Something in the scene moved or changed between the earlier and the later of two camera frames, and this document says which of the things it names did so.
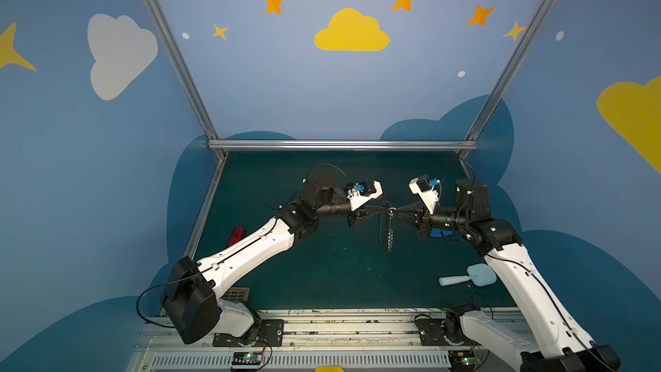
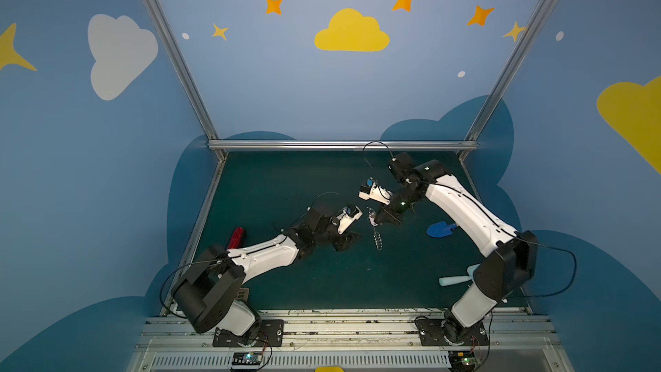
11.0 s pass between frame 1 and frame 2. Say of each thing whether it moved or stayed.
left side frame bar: stayed
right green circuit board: stayed
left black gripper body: moved
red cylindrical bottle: stayed
